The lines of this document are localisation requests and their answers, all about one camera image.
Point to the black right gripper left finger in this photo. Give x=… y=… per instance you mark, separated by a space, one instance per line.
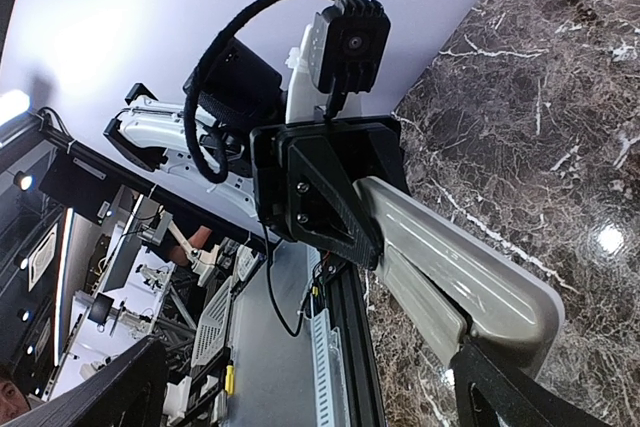
x=129 y=391

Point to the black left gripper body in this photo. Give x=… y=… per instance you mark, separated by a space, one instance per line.
x=368 y=146

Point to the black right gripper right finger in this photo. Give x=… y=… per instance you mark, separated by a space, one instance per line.
x=489 y=391

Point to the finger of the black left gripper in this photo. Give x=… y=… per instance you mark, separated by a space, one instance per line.
x=324 y=210

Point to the white remote control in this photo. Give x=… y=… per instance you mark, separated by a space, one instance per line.
x=452 y=286

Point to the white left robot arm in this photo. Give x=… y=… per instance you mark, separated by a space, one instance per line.
x=240 y=92

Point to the black front rail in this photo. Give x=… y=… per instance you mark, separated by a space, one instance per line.
x=348 y=313

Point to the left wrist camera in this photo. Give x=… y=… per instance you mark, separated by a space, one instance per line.
x=338 y=59

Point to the left white cable duct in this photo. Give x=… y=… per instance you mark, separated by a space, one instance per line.
x=331 y=398

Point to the left black frame post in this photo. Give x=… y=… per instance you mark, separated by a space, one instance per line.
x=168 y=196

